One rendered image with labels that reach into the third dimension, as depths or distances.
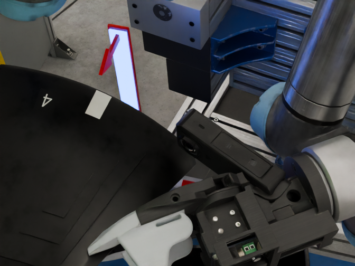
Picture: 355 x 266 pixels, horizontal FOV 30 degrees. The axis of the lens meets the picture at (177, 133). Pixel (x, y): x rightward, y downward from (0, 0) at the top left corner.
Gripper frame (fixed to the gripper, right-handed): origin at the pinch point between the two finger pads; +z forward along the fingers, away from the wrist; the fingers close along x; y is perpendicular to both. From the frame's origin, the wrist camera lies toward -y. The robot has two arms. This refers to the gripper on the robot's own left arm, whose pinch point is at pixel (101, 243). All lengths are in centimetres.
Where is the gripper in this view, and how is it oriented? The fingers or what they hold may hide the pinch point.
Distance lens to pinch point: 60.5
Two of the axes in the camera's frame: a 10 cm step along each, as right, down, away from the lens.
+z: -9.3, 3.2, -1.6
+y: 3.6, 8.0, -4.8
